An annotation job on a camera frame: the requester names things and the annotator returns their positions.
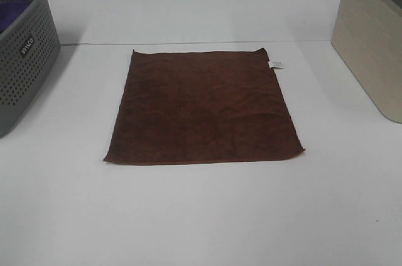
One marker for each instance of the brown towel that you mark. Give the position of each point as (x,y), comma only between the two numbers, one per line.
(200,108)

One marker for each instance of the grey perforated laundry basket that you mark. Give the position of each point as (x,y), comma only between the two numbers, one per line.
(29,49)

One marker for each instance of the beige storage bin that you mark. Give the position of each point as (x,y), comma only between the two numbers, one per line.
(367,37)

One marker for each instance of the purple cloth in basket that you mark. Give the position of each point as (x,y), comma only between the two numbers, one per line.
(10,10)

